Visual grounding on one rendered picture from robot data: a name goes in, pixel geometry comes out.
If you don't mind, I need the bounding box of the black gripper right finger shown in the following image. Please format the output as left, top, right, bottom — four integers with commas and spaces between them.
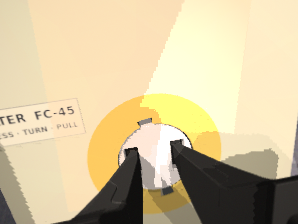
172, 143, 298, 224

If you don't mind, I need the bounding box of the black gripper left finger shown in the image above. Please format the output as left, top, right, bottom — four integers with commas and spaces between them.
52, 151, 143, 224

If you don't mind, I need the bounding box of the white cylinder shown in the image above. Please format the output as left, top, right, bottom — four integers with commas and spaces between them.
119, 118, 191, 189

